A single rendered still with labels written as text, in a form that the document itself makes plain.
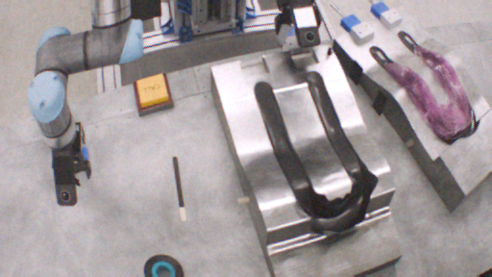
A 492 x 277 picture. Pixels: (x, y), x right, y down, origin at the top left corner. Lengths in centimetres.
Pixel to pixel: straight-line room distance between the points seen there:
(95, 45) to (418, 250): 78
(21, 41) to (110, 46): 169
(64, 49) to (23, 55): 159
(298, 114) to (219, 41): 96
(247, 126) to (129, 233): 32
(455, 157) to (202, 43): 118
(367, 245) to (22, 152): 80
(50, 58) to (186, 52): 119
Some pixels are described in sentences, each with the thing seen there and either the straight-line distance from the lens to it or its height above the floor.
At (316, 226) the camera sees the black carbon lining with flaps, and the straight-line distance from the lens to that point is 120.
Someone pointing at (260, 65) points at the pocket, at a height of 86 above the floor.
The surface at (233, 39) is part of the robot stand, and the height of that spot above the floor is 21.
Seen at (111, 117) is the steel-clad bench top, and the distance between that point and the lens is 139.
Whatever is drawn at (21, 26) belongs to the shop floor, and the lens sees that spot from 276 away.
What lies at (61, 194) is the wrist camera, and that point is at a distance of 113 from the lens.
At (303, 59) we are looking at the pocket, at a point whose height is 86.
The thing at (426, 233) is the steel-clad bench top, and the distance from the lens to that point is 133.
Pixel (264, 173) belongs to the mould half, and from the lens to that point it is 120.
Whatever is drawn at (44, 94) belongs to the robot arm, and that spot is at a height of 120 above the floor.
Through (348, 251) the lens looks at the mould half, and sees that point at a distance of 121.
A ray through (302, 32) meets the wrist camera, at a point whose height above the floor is 98.
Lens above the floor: 199
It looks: 62 degrees down
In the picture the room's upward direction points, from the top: 4 degrees clockwise
